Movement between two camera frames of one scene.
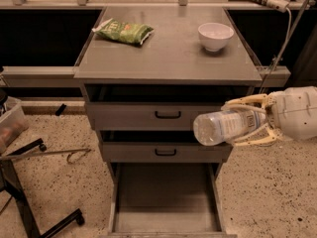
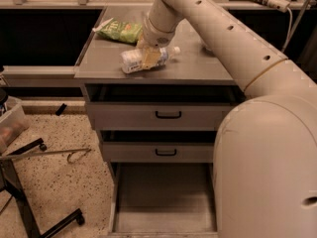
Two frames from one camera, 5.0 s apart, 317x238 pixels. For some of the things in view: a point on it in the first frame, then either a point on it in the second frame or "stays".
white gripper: (294, 113) -> (156, 37)
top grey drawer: (155, 107) stays
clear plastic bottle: (216, 128) -> (133, 59)
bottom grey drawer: (167, 200) stays
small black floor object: (60, 109) stays
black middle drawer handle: (165, 154) stays
